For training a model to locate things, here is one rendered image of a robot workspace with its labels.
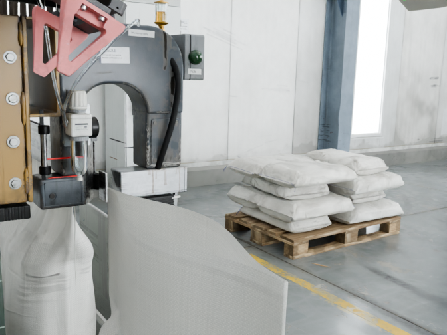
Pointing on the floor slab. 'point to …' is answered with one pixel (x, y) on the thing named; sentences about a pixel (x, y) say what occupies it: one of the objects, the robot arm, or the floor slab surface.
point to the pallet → (291, 241)
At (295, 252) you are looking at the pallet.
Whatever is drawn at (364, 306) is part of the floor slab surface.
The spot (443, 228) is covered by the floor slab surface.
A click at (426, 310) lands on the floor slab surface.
